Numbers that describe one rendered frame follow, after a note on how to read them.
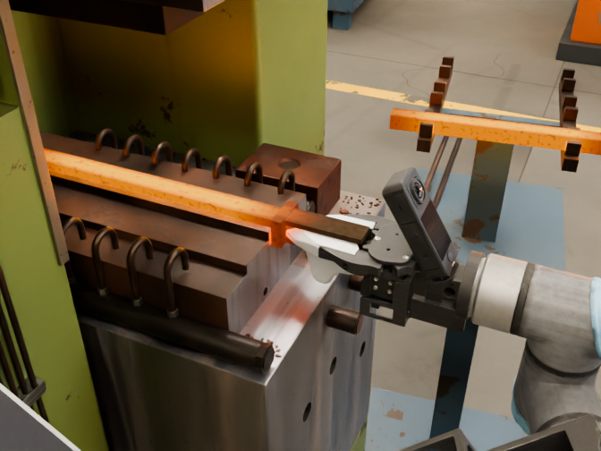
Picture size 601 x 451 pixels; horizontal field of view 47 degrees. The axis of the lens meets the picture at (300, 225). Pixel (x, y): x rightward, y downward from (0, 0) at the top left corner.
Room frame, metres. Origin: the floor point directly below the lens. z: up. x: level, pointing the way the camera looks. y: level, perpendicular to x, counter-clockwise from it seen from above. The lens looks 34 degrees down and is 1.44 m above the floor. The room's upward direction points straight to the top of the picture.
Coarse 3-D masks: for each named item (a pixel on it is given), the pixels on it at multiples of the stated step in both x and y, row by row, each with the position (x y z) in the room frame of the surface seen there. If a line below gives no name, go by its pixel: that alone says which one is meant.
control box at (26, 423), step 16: (0, 384) 0.25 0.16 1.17; (0, 400) 0.24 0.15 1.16; (16, 400) 0.25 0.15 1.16; (0, 416) 0.23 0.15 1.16; (16, 416) 0.24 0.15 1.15; (32, 416) 0.25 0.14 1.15; (0, 432) 0.23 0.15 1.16; (16, 432) 0.23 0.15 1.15; (32, 432) 0.24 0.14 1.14; (48, 432) 0.25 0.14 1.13; (0, 448) 0.22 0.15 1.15; (16, 448) 0.23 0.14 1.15; (32, 448) 0.23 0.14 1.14; (48, 448) 0.24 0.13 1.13; (64, 448) 0.24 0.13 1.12
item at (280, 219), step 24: (48, 168) 0.77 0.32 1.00; (72, 168) 0.75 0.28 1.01; (96, 168) 0.75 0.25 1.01; (120, 168) 0.75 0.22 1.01; (144, 192) 0.71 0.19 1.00; (168, 192) 0.70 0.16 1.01; (192, 192) 0.70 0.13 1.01; (216, 192) 0.70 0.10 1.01; (240, 216) 0.65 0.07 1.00; (264, 216) 0.65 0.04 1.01; (288, 216) 0.64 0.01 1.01; (312, 216) 0.64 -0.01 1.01; (288, 240) 0.63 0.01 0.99; (360, 240) 0.59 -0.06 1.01
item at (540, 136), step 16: (400, 112) 0.98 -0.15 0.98; (416, 112) 0.98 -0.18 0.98; (400, 128) 0.96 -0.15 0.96; (416, 128) 0.95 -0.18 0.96; (448, 128) 0.94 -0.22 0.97; (464, 128) 0.93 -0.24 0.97; (480, 128) 0.93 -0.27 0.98; (496, 128) 0.92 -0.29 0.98; (512, 128) 0.92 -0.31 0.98; (528, 128) 0.92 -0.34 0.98; (544, 128) 0.92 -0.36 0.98; (560, 128) 0.92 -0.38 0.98; (528, 144) 0.91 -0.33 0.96; (544, 144) 0.90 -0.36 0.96; (560, 144) 0.90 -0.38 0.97; (592, 144) 0.88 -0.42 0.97
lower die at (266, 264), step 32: (96, 160) 0.79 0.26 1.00; (128, 160) 0.80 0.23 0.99; (160, 160) 0.80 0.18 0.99; (64, 192) 0.73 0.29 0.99; (96, 192) 0.72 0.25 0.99; (128, 192) 0.71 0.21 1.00; (224, 192) 0.71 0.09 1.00; (256, 192) 0.72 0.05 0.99; (288, 192) 0.72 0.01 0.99; (96, 224) 0.66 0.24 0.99; (128, 224) 0.66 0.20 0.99; (160, 224) 0.66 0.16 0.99; (192, 224) 0.66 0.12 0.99; (224, 224) 0.65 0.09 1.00; (256, 224) 0.64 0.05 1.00; (160, 256) 0.61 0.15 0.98; (192, 256) 0.61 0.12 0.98; (224, 256) 0.60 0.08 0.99; (256, 256) 0.60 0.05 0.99; (288, 256) 0.67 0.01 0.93; (128, 288) 0.59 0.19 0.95; (160, 288) 0.57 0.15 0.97; (192, 288) 0.55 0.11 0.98; (224, 288) 0.55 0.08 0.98; (256, 288) 0.59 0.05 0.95; (224, 320) 0.54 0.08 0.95
